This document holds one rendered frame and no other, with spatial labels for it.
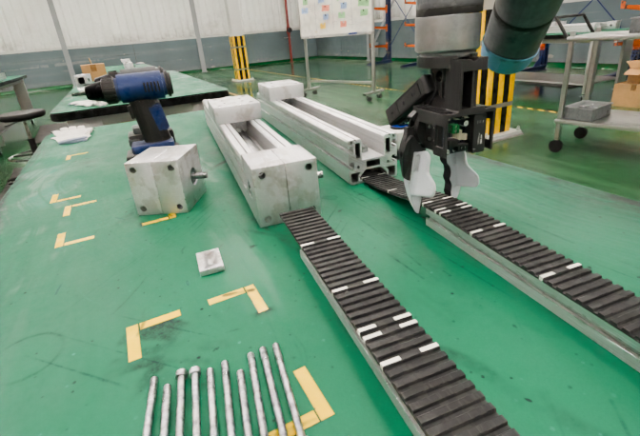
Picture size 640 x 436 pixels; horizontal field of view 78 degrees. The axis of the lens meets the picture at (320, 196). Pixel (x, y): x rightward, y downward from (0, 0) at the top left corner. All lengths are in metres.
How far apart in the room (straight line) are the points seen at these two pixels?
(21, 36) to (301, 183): 15.36
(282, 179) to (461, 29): 0.31
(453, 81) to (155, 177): 0.48
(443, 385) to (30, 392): 0.35
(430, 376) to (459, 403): 0.03
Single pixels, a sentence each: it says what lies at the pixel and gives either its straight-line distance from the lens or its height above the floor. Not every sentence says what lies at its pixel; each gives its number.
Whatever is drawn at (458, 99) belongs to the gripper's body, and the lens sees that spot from 0.49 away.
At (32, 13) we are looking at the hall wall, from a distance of 15.80.
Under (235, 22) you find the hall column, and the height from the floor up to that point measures 1.42.
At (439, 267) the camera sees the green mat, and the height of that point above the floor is 0.78.
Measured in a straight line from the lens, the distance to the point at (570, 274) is 0.46.
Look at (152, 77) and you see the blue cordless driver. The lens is 0.95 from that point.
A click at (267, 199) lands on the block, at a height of 0.82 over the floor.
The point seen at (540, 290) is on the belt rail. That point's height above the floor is 0.79.
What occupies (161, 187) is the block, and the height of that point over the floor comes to 0.83.
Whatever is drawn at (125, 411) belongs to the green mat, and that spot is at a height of 0.78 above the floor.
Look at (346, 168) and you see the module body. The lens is 0.74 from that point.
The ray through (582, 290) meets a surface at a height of 0.81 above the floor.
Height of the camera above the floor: 1.05
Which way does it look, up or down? 23 degrees down
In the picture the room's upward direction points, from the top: 5 degrees counter-clockwise
